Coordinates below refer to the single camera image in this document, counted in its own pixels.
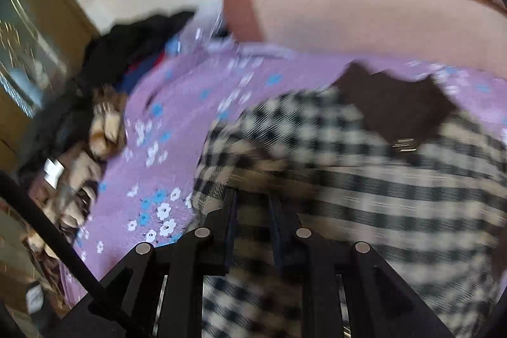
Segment wooden cabinet with glass door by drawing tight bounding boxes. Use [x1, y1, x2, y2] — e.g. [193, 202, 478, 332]
[0, 0, 101, 212]

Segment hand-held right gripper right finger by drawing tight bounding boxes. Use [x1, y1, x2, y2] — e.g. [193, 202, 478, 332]
[269, 194, 456, 338]

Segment checkered coat with brown collar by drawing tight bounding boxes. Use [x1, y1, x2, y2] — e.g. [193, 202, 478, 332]
[192, 61, 507, 338]

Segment pink headboard cushion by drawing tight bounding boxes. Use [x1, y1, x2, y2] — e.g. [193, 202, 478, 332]
[223, 0, 507, 70]

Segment black metal rod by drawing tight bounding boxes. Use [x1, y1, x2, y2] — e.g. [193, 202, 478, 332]
[0, 171, 149, 338]

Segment pile of dark clothes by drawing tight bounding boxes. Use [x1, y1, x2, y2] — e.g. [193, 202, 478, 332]
[24, 10, 199, 180]

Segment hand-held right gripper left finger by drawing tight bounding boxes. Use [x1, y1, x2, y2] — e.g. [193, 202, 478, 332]
[88, 188, 238, 338]

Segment purple floral bed sheet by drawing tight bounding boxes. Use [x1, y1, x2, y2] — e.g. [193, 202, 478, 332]
[59, 1, 507, 307]

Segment brown and cream patterned cloth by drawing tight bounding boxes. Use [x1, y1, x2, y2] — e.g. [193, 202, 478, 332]
[24, 85, 128, 267]

